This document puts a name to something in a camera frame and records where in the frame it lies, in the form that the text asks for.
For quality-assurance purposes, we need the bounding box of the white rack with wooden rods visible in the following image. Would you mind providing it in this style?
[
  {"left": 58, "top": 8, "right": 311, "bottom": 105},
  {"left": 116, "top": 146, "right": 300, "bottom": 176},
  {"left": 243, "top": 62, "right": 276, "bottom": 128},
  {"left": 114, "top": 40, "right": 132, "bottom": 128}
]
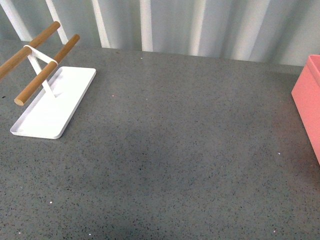
[{"left": 0, "top": 21, "right": 97, "bottom": 140}]

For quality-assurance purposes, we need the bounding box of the pink box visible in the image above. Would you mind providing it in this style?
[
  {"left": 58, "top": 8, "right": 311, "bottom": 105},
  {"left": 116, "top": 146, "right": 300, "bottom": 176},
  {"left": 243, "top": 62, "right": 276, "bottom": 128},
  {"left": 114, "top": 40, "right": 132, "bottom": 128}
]
[{"left": 291, "top": 54, "right": 320, "bottom": 160}]

